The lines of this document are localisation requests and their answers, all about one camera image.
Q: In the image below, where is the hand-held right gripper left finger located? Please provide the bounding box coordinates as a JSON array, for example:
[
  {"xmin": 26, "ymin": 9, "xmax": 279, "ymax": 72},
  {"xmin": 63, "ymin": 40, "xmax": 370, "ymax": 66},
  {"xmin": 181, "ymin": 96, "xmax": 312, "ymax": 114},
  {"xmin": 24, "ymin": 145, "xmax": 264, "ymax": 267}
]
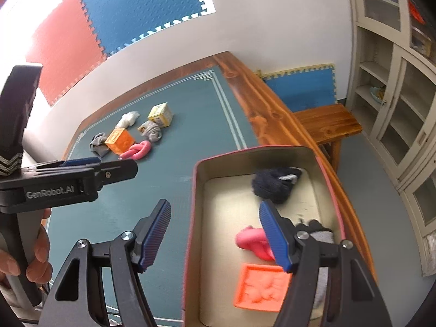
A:
[{"xmin": 39, "ymin": 199, "xmax": 172, "ymax": 327}]

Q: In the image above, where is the red foam wall mat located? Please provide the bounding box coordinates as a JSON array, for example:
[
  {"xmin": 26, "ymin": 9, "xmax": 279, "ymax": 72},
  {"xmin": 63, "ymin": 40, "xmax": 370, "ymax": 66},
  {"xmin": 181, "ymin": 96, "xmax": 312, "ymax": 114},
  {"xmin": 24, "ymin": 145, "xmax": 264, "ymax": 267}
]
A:
[{"xmin": 24, "ymin": 0, "xmax": 110, "ymax": 107}]

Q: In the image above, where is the beige glass-door cabinet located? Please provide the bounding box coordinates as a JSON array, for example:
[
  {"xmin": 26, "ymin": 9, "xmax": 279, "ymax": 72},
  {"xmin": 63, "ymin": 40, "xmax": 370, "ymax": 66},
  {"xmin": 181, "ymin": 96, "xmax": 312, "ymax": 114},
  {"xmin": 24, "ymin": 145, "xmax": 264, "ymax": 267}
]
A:
[{"xmin": 344, "ymin": 0, "xmax": 436, "ymax": 279}]

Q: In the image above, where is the person's left hand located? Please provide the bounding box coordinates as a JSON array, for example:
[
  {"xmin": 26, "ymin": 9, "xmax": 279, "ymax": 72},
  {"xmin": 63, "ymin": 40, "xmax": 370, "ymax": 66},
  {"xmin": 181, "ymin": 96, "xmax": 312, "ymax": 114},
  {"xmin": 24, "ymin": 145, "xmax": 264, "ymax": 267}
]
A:
[{"xmin": 0, "ymin": 208, "xmax": 53, "ymax": 290}]

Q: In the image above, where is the grey and black sock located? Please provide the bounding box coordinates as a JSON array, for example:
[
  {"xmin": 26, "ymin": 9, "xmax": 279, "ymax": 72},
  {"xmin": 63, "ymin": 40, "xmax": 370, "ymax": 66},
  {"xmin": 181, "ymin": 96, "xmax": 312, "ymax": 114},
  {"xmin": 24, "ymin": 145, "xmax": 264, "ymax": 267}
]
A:
[{"xmin": 295, "ymin": 219, "xmax": 336, "ymax": 309}]

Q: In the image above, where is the wooden bench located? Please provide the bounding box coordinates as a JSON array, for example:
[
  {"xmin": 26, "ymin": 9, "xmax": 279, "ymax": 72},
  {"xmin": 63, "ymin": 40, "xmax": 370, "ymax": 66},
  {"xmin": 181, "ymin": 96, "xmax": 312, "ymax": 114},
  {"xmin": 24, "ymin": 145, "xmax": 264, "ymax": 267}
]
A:
[{"xmin": 292, "ymin": 103, "xmax": 363, "ymax": 175}]

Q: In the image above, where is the dark navy sock ball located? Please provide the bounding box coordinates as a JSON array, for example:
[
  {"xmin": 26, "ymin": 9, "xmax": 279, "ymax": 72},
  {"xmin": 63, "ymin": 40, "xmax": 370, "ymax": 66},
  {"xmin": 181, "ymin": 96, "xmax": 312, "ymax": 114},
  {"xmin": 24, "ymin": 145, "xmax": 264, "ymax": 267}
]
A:
[{"xmin": 251, "ymin": 167, "xmax": 303, "ymax": 205}]

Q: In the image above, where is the orange square relief block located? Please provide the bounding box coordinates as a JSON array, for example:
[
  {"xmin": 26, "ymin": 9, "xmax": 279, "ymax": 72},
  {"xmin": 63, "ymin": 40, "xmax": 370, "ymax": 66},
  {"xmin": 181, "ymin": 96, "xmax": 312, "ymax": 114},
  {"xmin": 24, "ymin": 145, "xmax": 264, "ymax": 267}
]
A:
[{"xmin": 233, "ymin": 263, "xmax": 293, "ymax": 313}]

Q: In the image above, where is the blue foam wall mat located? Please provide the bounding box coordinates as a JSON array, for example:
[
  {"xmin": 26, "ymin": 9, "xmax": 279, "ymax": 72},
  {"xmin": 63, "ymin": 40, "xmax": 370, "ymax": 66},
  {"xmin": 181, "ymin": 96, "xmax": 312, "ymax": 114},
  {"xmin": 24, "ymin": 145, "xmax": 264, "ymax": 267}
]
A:
[{"xmin": 78, "ymin": 0, "xmax": 217, "ymax": 58}]

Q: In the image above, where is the blue yellow-edged foam mat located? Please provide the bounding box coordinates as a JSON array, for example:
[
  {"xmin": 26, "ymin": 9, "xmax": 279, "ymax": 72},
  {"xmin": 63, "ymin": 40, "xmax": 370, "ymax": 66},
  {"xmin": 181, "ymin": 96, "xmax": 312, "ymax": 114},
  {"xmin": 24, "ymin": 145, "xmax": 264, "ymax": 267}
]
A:
[{"xmin": 255, "ymin": 63, "xmax": 339, "ymax": 114}]

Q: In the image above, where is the green table mat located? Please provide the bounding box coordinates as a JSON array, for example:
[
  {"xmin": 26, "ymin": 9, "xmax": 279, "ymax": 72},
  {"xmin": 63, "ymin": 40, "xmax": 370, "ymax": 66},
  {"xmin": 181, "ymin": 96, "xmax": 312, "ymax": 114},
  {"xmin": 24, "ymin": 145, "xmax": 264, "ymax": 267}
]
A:
[{"xmin": 46, "ymin": 68, "xmax": 260, "ymax": 327}]

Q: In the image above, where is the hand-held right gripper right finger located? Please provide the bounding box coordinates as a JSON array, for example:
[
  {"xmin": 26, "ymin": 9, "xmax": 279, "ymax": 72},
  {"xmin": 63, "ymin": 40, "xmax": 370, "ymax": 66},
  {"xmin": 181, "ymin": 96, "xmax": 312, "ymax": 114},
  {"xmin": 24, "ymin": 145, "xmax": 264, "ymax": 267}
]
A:
[{"xmin": 259, "ymin": 199, "xmax": 396, "ymax": 327}]

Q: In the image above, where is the red-rimmed beige container box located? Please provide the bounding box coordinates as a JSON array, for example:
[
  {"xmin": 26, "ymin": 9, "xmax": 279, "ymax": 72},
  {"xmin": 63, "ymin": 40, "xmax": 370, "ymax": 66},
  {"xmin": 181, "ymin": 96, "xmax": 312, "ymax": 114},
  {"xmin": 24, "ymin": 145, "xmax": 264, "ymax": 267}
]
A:
[{"xmin": 182, "ymin": 146, "xmax": 377, "ymax": 327}]

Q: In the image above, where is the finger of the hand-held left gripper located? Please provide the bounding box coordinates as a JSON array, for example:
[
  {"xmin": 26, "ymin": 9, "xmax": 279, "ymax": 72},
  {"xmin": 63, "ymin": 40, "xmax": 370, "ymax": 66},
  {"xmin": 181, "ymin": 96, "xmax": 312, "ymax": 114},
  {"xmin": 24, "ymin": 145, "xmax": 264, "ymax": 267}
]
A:
[
  {"xmin": 51, "ymin": 157, "xmax": 102, "ymax": 171},
  {"xmin": 82, "ymin": 159, "xmax": 139, "ymax": 201}
]

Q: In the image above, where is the white sock ball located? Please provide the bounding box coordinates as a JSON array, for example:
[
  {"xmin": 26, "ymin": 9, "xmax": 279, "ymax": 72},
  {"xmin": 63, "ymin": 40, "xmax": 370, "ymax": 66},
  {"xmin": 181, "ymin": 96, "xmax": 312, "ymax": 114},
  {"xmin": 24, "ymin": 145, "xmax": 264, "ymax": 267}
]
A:
[{"xmin": 116, "ymin": 111, "xmax": 140, "ymax": 129}]

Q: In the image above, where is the pink knotted toy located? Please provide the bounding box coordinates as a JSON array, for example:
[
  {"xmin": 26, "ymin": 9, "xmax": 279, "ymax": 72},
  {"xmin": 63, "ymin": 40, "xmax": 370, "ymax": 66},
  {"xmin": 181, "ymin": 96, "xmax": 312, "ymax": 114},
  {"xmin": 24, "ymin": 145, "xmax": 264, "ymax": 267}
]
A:
[
  {"xmin": 119, "ymin": 140, "xmax": 152, "ymax": 160},
  {"xmin": 236, "ymin": 226, "xmax": 277, "ymax": 262}
]

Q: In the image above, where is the yellow printed cube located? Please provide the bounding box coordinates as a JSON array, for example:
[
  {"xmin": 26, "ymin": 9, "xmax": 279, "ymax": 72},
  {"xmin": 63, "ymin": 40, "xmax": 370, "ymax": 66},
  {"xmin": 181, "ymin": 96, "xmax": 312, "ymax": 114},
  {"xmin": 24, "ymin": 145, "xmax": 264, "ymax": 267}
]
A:
[{"xmin": 148, "ymin": 103, "xmax": 173, "ymax": 128}]

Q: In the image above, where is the beige grey sock bundle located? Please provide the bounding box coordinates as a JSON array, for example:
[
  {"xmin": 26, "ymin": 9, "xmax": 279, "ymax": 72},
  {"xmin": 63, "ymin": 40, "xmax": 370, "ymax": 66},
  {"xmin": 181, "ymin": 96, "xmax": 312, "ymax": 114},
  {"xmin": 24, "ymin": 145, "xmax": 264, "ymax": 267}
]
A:
[{"xmin": 137, "ymin": 120, "xmax": 164, "ymax": 143}]

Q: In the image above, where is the orange cube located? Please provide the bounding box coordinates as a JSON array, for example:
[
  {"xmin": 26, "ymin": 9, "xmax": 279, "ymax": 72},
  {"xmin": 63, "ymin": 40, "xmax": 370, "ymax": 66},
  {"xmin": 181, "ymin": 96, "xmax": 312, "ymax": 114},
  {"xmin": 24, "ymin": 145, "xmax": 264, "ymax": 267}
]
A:
[{"xmin": 104, "ymin": 128, "xmax": 136, "ymax": 154}]

